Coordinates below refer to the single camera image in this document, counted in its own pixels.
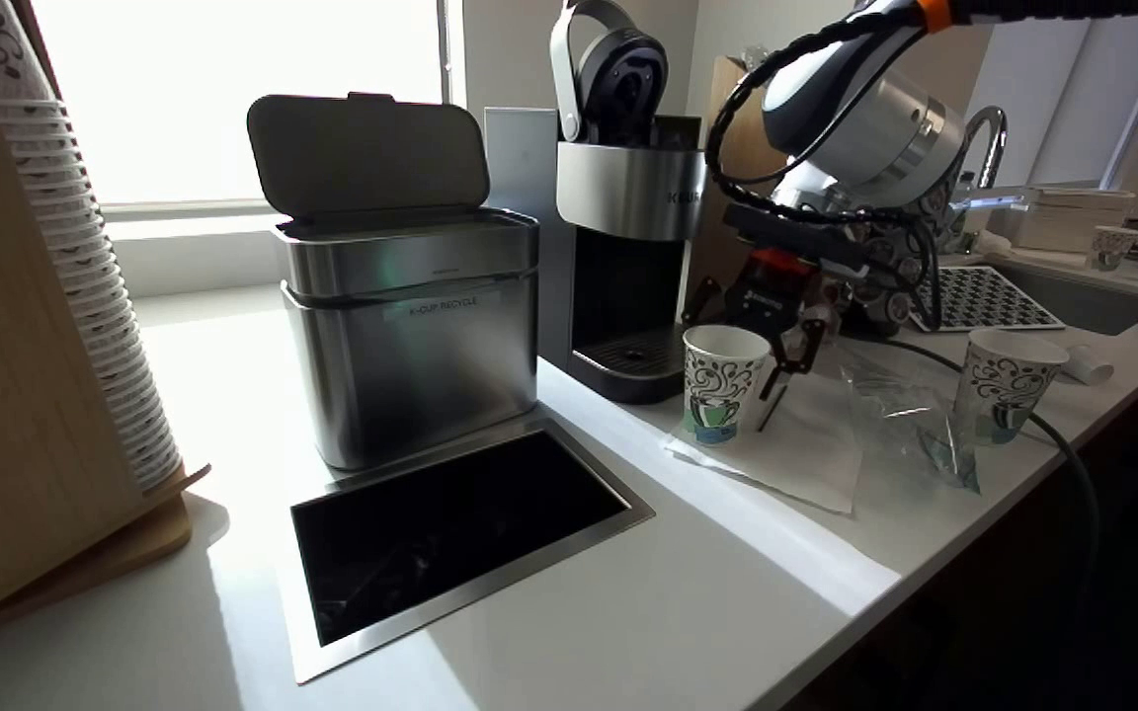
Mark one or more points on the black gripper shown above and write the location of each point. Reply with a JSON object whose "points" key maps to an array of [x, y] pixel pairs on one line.
{"points": [[788, 283]]}

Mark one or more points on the black silver coffee machine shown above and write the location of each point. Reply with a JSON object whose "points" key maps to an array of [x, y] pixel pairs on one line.
{"points": [[620, 191]]}

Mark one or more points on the small paper cup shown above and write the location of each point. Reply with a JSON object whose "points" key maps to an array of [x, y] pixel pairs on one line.
{"points": [[1112, 247]]}

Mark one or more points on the black stir stick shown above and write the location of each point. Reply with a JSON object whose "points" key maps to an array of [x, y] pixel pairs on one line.
{"points": [[768, 417]]}

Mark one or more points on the white box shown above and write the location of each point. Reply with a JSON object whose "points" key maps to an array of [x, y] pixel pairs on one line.
{"points": [[1068, 217]]}

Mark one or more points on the tall stack of paper cups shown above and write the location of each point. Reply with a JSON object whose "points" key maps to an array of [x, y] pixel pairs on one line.
{"points": [[82, 291]]}

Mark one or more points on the steel framed counter chute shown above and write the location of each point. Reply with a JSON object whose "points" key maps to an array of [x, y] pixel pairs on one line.
{"points": [[450, 528]]}

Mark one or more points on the stainless steel lidded bin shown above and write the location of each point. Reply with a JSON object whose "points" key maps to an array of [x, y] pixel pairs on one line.
{"points": [[411, 357]]}

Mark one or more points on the white paper napkin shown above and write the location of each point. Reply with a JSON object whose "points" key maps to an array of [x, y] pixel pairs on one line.
{"points": [[807, 455]]}

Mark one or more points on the wooden cup dispenser box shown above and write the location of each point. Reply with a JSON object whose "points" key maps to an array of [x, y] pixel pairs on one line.
{"points": [[1, 396]]}

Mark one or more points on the grey sink basin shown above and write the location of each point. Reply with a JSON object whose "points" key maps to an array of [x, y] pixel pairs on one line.
{"points": [[1097, 301]]}

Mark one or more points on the bright window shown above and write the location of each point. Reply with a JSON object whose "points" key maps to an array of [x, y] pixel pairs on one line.
{"points": [[238, 91]]}

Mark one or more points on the patterned paper coffee cup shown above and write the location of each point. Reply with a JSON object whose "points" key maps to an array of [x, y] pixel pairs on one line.
{"points": [[1010, 382], [726, 382]]}

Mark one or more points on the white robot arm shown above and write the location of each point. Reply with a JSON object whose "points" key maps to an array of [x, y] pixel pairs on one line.
{"points": [[871, 133]]}

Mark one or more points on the clear plastic bag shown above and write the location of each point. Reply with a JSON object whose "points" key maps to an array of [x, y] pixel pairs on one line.
{"points": [[910, 420]]}

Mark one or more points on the chrome faucet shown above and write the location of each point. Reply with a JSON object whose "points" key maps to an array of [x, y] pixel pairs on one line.
{"points": [[989, 133]]}

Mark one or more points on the black white patterned mat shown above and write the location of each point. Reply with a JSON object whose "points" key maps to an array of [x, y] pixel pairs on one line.
{"points": [[989, 301]]}

